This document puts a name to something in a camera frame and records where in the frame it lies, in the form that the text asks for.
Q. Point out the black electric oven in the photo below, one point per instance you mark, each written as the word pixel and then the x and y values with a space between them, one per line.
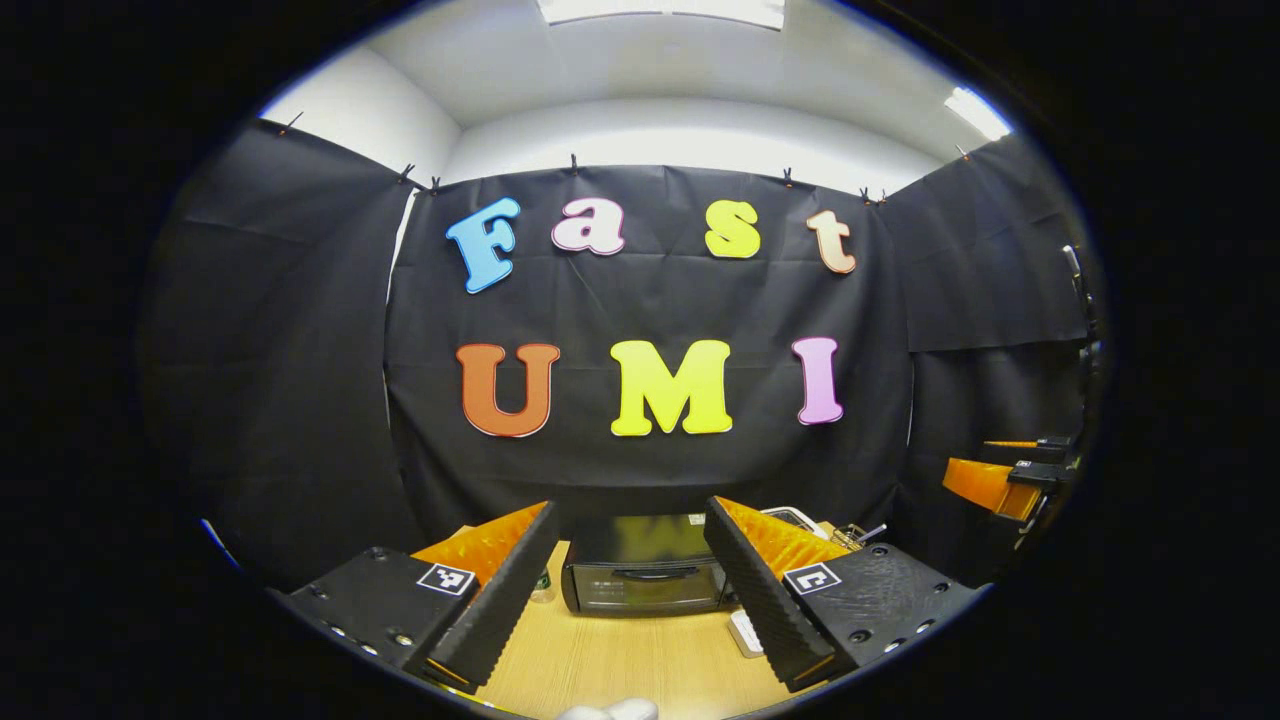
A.
pixel 640 585

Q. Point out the white rectangular tray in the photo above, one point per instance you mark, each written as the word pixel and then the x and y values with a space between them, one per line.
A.
pixel 745 635

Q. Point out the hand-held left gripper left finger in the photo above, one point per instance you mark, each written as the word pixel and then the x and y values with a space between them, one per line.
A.
pixel 500 605

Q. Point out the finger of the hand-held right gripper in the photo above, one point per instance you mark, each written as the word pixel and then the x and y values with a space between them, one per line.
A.
pixel 1055 448
pixel 975 480

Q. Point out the clear glass bottle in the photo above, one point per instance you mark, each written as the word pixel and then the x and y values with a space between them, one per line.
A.
pixel 543 590

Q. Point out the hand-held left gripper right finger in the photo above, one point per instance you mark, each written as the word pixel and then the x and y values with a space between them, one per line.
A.
pixel 760 600

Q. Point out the metal spoon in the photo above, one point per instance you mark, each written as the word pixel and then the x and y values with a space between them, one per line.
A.
pixel 875 530

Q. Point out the white toaster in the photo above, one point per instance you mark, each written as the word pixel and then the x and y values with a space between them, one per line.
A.
pixel 795 518

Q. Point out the black backdrop cloth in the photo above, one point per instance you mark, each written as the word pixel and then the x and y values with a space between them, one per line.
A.
pixel 300 380

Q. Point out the ceiling light panel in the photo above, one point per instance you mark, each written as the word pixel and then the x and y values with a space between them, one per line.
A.
pixel 978 112
pixel 660 10

